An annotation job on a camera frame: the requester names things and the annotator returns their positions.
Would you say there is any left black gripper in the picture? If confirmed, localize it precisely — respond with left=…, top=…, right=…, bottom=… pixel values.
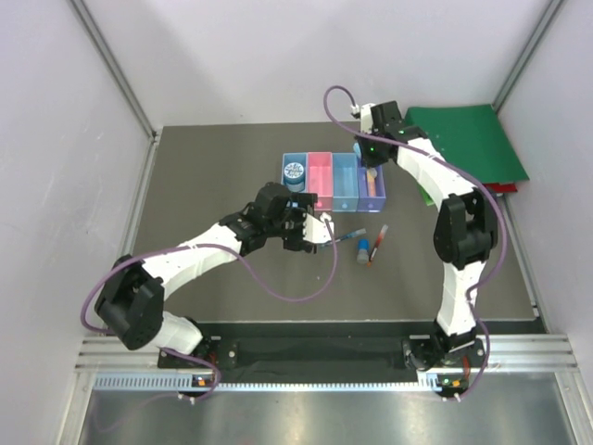
left=266, top=195, right=318, bottom=253

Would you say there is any orange highlighter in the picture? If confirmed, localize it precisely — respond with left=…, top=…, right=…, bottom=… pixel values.
left=366, top=168, right=377, bottom=197

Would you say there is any blue slime jar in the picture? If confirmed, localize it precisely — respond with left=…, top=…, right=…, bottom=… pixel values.
left=283, top=161, right=306, bottom=193

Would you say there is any pink drawer box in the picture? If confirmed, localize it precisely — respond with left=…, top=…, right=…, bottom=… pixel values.
left=307, top=152, right=334, bottom=210

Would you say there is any purple drawer box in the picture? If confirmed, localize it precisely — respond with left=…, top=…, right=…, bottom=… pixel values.
left=357, top=162, right=386, bottom=213

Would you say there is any light green folder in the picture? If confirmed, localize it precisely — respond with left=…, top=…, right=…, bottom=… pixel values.
left=418, top=185, right=435, bottom=207

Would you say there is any dark green binder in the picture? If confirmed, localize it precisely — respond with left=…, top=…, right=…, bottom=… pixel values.
left=405, top=105, right=529, bottom=185

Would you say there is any red folder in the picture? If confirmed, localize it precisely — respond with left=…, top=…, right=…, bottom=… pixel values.
left=485, top=183, right=518, bottom=196

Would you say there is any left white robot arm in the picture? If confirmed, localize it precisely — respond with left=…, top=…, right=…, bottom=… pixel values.
left=93, top=183, right=334, bottom=368

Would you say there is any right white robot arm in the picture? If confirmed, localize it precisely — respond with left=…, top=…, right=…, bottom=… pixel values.
left=351, top=102, right=498, bottom=370

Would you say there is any dark blue pen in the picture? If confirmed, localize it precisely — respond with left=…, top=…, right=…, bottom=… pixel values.
left=335, top=228, right=367, bottom=243

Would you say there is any grey blue glue stick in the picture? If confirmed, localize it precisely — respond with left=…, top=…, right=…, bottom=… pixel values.
left=357, top=238, right=370, bottom=264

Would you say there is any red pen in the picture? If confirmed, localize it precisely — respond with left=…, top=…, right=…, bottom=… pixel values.
left=367, top=224, right=388, bottom=266

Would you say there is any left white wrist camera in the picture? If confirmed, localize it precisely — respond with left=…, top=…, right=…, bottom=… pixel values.
left=303, top=212, right=334, bottom=245

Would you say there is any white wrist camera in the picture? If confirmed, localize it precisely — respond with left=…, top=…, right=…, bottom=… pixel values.
left=350, top=103, right=374, bottom=134
left=303, top=212, right=334, bottom=245

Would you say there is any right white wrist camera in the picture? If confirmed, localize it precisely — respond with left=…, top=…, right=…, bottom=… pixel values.
left=350, top=103, right=374, bottom=134

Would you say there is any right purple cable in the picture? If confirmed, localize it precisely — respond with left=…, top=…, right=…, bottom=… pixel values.
left=322, top=84, right=509, bottom=402

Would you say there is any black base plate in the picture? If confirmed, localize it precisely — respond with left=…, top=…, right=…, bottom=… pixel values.
left=158, top=335, right=486, bottom=372

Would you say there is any grey slotted cable duct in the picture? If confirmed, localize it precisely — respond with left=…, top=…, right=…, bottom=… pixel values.
left=93, top=373, right=444, bottom=393

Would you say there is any aluminium front rail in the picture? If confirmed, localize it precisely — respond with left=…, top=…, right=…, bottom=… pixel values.
left=75, top=334, right=577, bottom=373

